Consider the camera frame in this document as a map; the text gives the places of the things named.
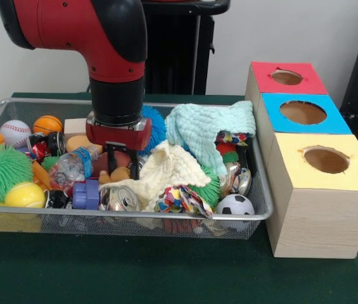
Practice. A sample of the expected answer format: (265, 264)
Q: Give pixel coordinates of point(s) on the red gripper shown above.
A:
(118, 136)

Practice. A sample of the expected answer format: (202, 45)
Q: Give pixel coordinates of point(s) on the blue fuzzy ball with eyes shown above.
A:
(157, 123)

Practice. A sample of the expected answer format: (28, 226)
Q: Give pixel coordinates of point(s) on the mint green waffle cloth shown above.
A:
(204, 126)

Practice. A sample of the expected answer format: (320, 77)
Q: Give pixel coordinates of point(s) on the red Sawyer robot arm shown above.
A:
(102, 41)

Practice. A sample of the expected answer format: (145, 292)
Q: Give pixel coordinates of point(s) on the wooden box with three holes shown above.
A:
(321, 218)

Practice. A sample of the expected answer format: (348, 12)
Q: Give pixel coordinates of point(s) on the brown toy football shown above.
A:
(123, 159)

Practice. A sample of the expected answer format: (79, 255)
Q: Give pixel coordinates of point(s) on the cream waffle cloth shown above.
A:
(172, 168)

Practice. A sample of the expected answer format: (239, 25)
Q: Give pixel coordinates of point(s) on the crushed clear plastic bottle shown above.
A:
(71, 164)

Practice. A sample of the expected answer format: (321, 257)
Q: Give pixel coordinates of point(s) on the orange basketball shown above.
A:
(48, 124)

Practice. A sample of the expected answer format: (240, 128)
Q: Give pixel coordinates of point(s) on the yellow tennis ball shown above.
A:
(25, 196)

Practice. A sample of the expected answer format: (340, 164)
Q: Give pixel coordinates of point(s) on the white baseball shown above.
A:
(14, 131)

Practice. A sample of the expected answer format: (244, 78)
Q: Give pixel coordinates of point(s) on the dark green table cloth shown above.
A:
(134, 278)

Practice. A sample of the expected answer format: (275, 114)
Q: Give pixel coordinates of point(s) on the black and white soccer ball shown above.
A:
(235, 205)

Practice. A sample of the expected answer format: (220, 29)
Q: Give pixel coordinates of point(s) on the green fuzzy ball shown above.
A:
(1, 171)

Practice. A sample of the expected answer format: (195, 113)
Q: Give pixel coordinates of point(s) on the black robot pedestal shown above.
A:
(178, 54)

